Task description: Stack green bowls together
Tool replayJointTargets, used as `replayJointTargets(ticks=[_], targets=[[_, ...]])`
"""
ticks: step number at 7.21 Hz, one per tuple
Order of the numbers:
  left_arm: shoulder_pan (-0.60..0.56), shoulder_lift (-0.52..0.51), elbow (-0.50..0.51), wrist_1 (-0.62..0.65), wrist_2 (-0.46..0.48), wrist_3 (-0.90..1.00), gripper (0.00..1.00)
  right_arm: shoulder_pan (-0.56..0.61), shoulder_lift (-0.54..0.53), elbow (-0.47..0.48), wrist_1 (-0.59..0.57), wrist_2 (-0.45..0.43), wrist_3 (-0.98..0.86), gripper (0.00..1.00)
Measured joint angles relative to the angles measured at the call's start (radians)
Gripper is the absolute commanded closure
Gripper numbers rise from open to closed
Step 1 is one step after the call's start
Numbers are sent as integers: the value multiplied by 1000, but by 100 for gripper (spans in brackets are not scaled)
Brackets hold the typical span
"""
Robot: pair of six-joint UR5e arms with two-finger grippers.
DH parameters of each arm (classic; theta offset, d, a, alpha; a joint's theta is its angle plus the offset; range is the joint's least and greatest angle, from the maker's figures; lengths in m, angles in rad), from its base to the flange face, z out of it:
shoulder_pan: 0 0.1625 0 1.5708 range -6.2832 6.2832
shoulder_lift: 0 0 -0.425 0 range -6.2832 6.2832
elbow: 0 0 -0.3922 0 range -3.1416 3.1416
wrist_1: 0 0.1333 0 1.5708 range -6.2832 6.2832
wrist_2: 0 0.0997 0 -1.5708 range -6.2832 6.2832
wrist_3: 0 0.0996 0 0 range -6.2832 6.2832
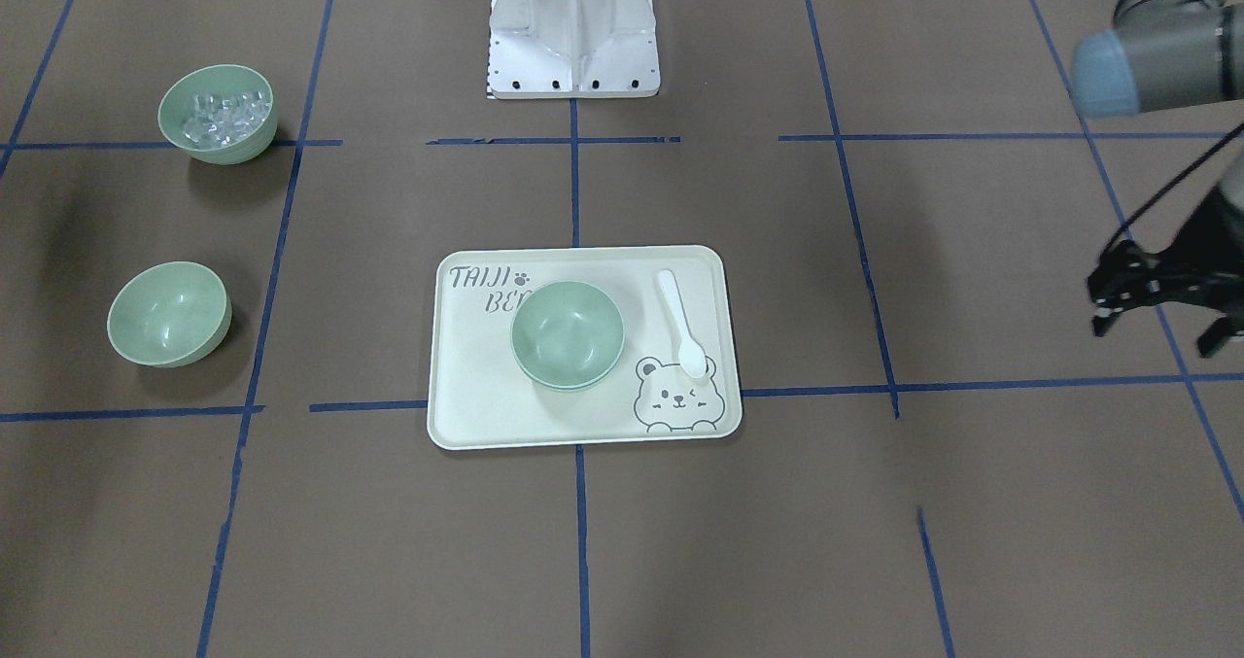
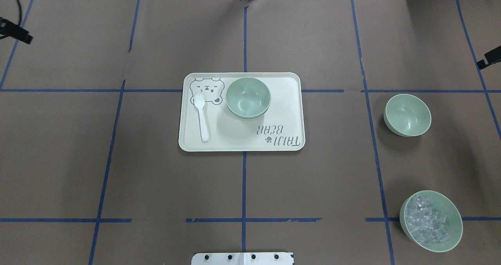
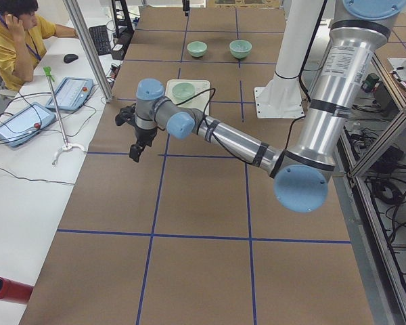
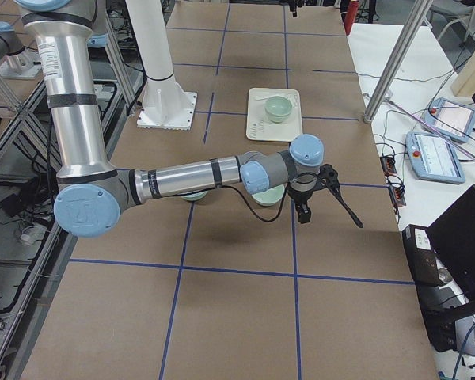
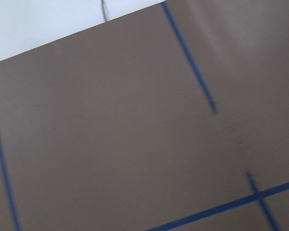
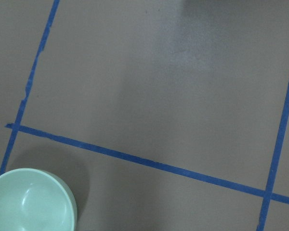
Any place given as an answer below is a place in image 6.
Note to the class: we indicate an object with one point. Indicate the empty green bowl near ice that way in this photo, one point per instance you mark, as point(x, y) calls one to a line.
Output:
point(36, 200)

